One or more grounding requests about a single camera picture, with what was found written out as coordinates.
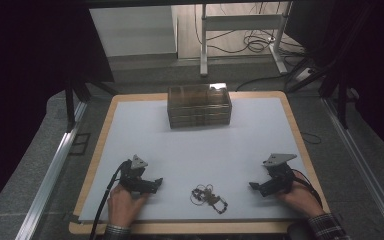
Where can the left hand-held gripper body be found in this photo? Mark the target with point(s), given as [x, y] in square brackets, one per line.
[131, 173]

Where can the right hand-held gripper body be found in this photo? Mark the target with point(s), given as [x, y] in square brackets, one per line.
[280, 175]

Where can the clear brown drawer box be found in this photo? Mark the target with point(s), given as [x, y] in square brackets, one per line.
[198, 106]

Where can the person's left hand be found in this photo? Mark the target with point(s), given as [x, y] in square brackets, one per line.
[121, 208]

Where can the person's right hand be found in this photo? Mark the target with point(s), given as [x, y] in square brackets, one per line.
[301, 200]

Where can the wooden table board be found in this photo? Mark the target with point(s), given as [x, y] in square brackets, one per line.
[186, 228]

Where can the black metal stand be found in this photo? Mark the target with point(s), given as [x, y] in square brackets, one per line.
[341, 100]
[70, 106]

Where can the white power strip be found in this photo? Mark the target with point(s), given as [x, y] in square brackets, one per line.
[304, 75]

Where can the white panel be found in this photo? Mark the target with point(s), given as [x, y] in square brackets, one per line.
[133, 31]

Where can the small black floor frame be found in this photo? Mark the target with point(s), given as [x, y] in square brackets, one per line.
[79, 144]

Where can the aluminium rail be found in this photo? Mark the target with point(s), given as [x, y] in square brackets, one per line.
[51, 180]
[363, 166]

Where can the white metal desk frame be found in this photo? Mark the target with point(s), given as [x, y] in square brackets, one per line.
[243, 22]

